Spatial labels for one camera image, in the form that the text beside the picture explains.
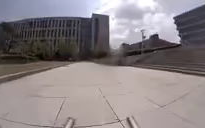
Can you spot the concrete kerb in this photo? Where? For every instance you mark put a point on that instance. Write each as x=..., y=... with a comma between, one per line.
x=13, y=77

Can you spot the lamp pole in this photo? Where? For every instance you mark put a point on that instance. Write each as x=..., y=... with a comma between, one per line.
x=142, y=40

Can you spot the large grey building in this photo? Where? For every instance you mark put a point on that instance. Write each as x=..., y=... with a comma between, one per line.
x=56, y=30

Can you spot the wide concrete steps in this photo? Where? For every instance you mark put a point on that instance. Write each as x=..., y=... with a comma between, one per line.
x=176, y=60

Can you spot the row of trees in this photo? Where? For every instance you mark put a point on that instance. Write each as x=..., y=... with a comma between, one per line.
x=63, y=50

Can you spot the robot's own part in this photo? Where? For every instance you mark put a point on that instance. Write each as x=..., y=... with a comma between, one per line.
x=69, y=123
x=132, y=122

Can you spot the low building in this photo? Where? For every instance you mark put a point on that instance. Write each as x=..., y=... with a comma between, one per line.
x=155, y=42

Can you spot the dry grass area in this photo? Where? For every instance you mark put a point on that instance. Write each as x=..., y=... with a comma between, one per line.
x=16, y=68

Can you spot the pale concrete slab pavement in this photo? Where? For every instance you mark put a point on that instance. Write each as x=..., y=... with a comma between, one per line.
x=100, y=83

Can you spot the dark banded building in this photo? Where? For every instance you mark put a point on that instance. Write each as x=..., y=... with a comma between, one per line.
x=196, y=26

